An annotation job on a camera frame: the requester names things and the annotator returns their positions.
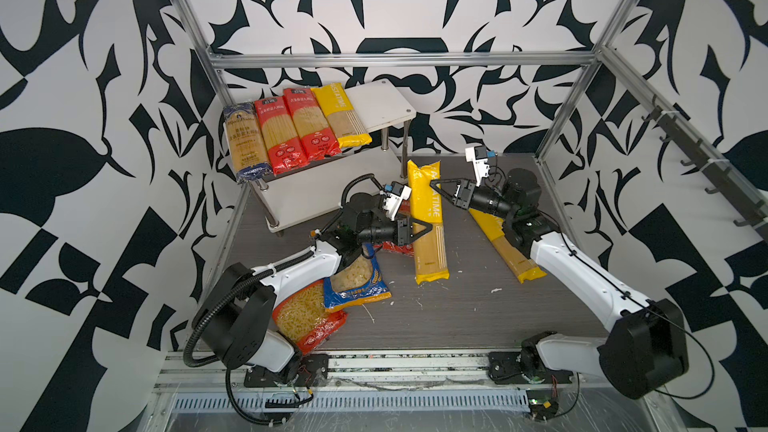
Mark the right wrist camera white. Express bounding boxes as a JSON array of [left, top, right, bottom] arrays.
[[465, 145, 497, 187]]

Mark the black corrugated cable hose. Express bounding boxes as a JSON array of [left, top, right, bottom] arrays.
[[182, 268, 277, 368]]

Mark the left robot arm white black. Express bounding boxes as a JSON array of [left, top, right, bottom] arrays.
[[183, 193, 433, 377]]

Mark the white slotted cable duct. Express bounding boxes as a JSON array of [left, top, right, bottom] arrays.
[[172, 390, 530, 413]]

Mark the white two-tier shelf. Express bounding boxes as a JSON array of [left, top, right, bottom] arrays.
[[249, 79, 417, 233]]

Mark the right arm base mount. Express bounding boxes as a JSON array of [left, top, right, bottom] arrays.
[[487, 331, 574, 385]]

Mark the yellow Pastatime spaghetti pack front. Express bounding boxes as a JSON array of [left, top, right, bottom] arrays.
[[311, 83, 372, 149]]

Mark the blue gold spaghetti pack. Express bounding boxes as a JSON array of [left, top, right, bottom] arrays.
[[223, 102, 272, 181]]

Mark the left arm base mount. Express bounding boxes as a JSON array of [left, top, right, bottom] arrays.
[[244, 353, 330, 388]]

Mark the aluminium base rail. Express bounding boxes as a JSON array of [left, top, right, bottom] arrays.
[[149, 345, 667, 394]]

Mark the yellow pastatime spaghetti pack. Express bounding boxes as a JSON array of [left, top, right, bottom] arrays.
[[469, 209, 546, 284], [311, 83, 372, 149], [407, 161, 450, 284]]

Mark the blue orecchiette pasta bag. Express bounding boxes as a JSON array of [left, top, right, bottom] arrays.
[[323, 244, 391, 313]]

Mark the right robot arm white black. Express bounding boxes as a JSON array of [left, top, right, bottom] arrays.
[[430, 168, 689, 399]]

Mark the red macaroni bag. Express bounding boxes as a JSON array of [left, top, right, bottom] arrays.
[[381, 200, 414, 258], [272, 281, 348, 355]]

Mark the red spaghetti pack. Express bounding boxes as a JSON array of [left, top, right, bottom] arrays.
[[254, 96, 309, 175], [283, 88, 341, 161]]

